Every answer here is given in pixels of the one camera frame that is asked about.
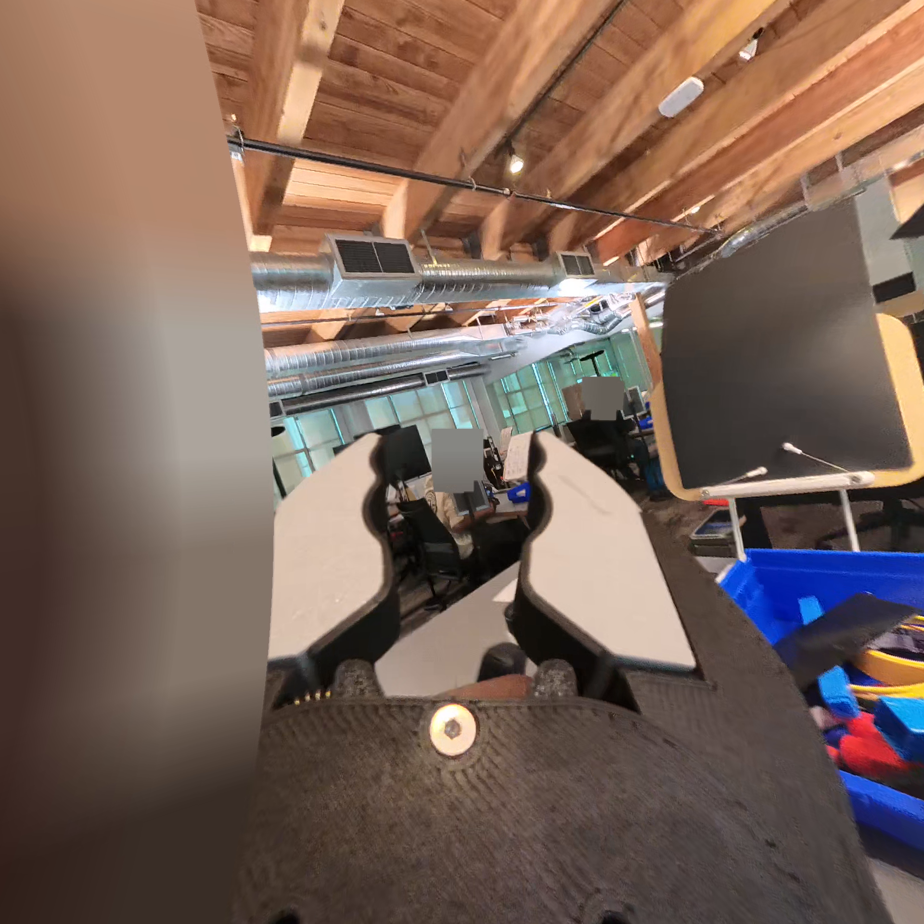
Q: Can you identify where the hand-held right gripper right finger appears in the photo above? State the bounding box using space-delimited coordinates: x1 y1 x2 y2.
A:
509 431 697 697

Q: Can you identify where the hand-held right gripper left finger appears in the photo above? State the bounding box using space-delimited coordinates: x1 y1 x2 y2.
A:
267 432 401 693

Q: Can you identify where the blue plastic bin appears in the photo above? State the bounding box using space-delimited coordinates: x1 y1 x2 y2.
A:
717 547 924 854

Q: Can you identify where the dark glossy sheet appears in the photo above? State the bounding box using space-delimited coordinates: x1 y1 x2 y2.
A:
789 592 920 692

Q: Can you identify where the black office chair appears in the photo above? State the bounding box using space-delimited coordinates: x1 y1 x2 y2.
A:
396 497 474 611
566 417 636 479

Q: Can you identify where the frosted glass window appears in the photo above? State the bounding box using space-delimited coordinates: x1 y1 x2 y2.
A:
273 346 654 499

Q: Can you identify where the white printed paper sheet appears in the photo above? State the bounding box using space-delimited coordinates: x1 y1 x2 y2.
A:
500 426 537 483

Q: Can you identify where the black monitor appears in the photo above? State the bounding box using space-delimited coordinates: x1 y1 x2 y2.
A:
381 426 428 481

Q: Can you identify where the white panel stand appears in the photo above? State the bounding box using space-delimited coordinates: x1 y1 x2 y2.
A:
699 442 878 565

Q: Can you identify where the blue foam block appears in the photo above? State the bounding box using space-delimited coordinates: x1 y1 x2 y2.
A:
872 695 924 760
818 666 862 720

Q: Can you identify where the black wood-edged panel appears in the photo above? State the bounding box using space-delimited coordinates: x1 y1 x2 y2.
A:
658 198 924 501

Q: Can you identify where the red flat box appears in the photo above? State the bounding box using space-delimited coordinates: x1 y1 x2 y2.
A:
830 713 914 781

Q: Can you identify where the white ceiling access point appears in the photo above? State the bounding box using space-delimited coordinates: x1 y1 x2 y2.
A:
658 76 705 118

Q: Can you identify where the silver spiral air duct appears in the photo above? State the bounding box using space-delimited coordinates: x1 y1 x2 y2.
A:
263 326 524 398

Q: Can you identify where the silver air duct with vent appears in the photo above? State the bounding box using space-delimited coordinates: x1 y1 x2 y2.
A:
249 231 676 310

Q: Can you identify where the yellow cable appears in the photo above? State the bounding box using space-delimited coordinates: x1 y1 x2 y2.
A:
848 679 924 705

